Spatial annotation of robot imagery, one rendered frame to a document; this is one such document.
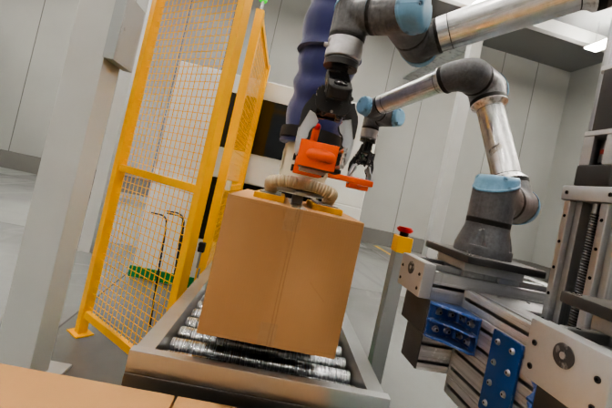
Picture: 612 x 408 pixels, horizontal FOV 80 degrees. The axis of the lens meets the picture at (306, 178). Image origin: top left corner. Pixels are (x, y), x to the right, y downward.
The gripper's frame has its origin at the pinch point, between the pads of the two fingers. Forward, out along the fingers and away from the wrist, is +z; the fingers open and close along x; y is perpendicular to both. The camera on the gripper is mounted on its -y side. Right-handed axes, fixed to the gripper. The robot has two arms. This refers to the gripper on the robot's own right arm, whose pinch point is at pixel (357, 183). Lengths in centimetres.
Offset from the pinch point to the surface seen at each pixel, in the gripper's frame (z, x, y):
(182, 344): 64, -52, 44
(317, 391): 59, -11, 65
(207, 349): 64, -44, 44
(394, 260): 28.6, 20.8, 9.2
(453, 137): -78, 131, -218
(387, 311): 50, 22, 9
